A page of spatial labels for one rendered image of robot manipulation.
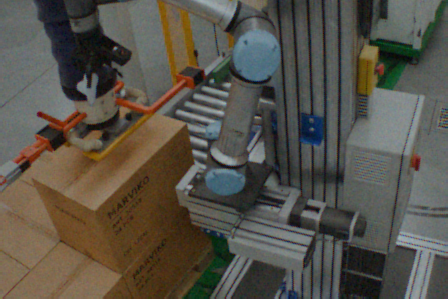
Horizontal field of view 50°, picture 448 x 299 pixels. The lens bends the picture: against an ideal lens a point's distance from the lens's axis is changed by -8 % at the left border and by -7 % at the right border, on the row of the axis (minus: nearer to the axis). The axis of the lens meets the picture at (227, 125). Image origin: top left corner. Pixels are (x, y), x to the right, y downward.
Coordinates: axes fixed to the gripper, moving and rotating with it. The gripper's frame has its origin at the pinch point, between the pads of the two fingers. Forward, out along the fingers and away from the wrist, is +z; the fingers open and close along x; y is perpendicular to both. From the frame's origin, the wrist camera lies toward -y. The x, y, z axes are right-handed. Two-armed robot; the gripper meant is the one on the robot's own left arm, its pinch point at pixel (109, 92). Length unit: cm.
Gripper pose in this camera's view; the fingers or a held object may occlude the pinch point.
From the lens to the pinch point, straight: 143.2
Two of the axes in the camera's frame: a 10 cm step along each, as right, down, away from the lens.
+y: -8.9, -1.8, 4.1
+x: -4.4, 5.8, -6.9
